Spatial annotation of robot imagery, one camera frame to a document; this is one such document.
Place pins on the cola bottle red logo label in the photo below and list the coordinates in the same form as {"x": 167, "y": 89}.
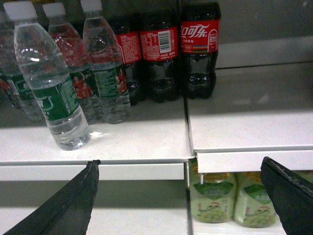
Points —
{"x": 199, "y": 45}

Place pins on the clear water bottle green label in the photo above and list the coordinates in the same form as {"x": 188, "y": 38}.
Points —
{"x": 45, "y": 71}

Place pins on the cola bottle left partly hidden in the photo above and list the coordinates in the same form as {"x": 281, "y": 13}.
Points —
{"x": 128, "y": 39}

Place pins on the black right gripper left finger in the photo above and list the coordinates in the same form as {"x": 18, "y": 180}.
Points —
{"x": 68, "y": 211}

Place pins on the water bottle right of front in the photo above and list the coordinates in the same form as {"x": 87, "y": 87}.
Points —
{"x": 105, "y": 60}

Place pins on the white shelf left section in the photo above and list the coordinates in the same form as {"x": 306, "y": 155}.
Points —
{"x": 152, "y": 144}

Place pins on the green grape drink bottle right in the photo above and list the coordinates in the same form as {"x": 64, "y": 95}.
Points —
{"x": 253, "y": 207}

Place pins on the green grape drink bottle left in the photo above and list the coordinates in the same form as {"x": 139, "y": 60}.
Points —
{"x": 212, "y": 197}

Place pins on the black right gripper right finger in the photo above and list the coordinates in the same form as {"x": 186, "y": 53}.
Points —
{"x": 291, "y": 195}

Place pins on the water bottle far left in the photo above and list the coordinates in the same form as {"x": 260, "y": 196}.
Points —
{"x": 17, "y": 88}

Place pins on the white shelf section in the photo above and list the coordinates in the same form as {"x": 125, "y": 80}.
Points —
{"x": 152, "y": 144}
{"x": 253, "y": 113}

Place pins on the cola bottle barcode label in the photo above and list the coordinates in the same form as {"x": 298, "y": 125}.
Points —
{"x": 160, "y": 51}

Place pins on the white shelf right section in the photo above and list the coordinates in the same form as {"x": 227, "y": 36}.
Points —
{"x": 253, "y": 113}

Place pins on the green grape drink bottle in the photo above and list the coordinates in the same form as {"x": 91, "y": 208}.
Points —
{"x": 212, "y": 197}
{"x": 253, "y": 207}

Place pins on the water bottle behind front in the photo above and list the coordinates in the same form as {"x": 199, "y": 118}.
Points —
{"x": 71, "y": 45}

